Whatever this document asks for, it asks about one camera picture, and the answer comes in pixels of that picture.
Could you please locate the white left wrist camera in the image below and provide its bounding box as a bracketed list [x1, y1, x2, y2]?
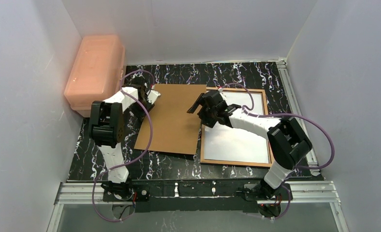
[146, 89, 161, 104]

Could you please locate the brown fibreboard backing board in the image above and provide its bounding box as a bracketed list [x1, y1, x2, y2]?
[148, 84, 207, 155]

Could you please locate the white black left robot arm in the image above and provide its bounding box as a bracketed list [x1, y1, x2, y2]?
[88, 83, 161, 184]

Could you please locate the wooden picture frame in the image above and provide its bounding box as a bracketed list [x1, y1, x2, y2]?
[199, 87, 274, 168]

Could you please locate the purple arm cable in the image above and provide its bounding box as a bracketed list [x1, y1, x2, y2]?
[220, 82, 336, 219]
[91, 70, 155, 222]

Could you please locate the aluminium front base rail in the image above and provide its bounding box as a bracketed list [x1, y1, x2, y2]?
[47, 179, 348, 232]

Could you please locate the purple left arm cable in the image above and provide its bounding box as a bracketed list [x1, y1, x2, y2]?
[91, 70, 155, 222]

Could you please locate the beach landscape photo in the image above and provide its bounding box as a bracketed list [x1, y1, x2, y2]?
[201, 88, 272, 167]

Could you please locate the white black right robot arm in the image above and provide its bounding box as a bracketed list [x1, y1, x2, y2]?
[187, 90, 312, 189]

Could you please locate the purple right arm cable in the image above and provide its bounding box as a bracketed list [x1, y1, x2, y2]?
[220, 82, 336, 219]

